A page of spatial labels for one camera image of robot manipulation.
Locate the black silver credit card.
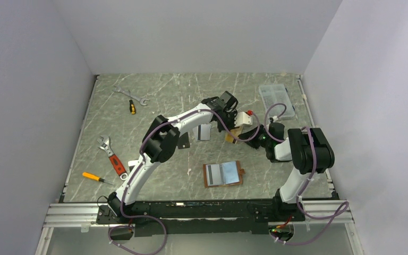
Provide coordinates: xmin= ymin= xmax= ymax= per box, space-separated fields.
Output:
xmin=127 ymin=160 xmax=138 ymax=169

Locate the black card with chip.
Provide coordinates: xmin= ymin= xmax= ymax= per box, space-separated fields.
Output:
xmin=177 ymin=133 xmax=190 ymax=149

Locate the orange credit card stack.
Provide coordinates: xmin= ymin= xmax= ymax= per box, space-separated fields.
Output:
xmin=225 ymin=126 xmax=243 ymax=144

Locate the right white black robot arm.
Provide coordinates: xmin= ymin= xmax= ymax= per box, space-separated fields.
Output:
xmin=238 ymin=122 xmax=335 ymax=220

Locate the orange handled screwdriver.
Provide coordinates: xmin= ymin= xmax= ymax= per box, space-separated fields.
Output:
xmin=82 ymin=172 xmax=114 ymax=185

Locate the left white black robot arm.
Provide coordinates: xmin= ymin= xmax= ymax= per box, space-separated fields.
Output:
xmin=107 ymin=91 xmax=238 ymax=223

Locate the red handled adjustable wrench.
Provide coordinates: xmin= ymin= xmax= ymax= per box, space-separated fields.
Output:
xmin=97 ymin=135 xmax=128 ymax=181

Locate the aluminium rail frame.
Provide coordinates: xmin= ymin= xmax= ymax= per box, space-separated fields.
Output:
xmin=35 ymin=202 xmax=365 ymax=255

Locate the silver striped credit card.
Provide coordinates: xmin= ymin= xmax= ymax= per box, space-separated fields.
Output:
xmin=192 ymin=123 xmax=212 ymax=141

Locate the yellow black screwdriver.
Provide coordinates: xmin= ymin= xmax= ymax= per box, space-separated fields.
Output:
xmin=129 ymin=99 xmax=137 ymax=115

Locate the clear plastic organizer box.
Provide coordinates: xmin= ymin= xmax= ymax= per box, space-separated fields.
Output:
xmin=259 ymin=84 xmax=295 ymax=118

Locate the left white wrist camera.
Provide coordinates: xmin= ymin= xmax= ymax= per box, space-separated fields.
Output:
xmin=234 ymin=112 xmax=253 ymax=128

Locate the brown leather card holder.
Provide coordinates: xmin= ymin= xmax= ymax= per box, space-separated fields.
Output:
xmin=203 ymin=160 xmax=245 ymax=188

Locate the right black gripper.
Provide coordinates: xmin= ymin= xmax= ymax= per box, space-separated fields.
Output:
xmin=237 ymin=124 xmax=271 ymax=149

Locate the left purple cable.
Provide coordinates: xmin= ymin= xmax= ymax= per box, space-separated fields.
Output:
xmin=119 ymin=108 xmax=262 ymax=219

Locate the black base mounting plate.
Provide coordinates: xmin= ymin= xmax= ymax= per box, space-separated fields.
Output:
xmin=96 ymin=197 xmax=305 ymax=237

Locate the silver open-end wrench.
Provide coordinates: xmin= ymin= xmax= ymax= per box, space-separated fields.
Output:
xmin=113 ymin=86 xmax=149 ymax=106

